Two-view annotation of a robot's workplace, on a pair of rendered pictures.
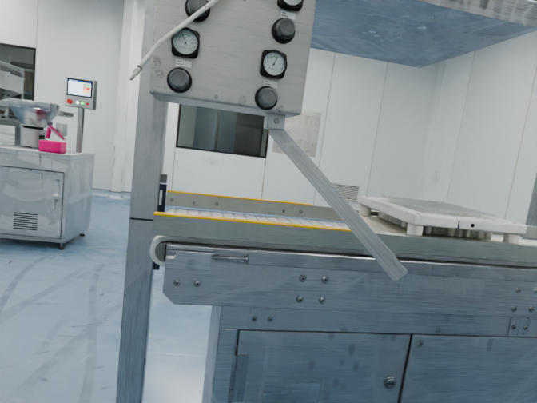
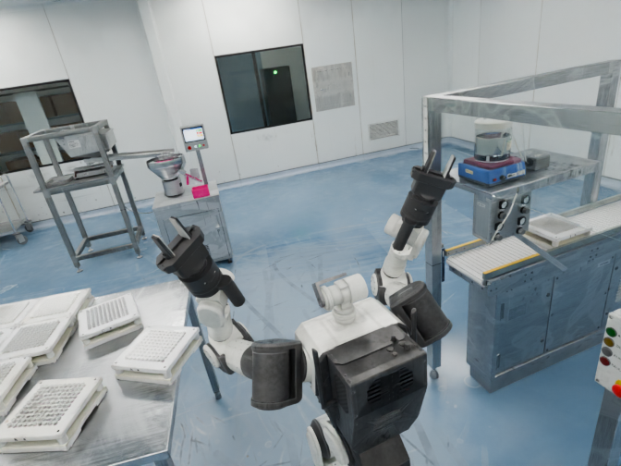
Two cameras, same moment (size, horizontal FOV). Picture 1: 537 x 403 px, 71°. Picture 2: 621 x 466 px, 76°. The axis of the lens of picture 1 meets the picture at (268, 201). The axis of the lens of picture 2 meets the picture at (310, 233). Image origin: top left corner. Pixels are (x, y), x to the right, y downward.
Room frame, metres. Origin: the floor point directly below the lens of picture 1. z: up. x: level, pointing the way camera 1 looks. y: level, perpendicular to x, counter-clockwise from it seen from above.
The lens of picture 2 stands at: (-0.89, 1.07, 1.89)
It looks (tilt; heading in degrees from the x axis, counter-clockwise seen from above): 24 degrees down; 355
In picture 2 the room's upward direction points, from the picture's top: 8 degrees counter-clockwise
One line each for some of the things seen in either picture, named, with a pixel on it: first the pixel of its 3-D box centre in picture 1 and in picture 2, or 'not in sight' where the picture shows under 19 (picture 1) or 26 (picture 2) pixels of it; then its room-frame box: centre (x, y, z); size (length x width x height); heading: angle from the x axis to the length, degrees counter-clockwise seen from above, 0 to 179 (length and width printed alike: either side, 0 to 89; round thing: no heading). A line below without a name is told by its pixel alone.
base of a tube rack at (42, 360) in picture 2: not in sight; (37, 347); (0.69, 2.19, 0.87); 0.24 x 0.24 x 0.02; 0
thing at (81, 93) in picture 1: (79, 115); (199, 156); (3.27, 1.69, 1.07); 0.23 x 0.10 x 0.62; 97
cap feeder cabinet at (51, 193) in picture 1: (41, 195); (195, 227); (3.11, 1.88, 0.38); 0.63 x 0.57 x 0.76; 97
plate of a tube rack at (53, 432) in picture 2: not in sight; (49, 407); (0.24, 1.93, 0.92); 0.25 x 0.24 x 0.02; 168
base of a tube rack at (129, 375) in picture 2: not in sight; (160, 356); (0.45, 1.61, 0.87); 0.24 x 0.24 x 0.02; 67
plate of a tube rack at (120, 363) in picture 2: not in sight; (157, 347); (0.45, 1.61, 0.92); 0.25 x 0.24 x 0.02; 157
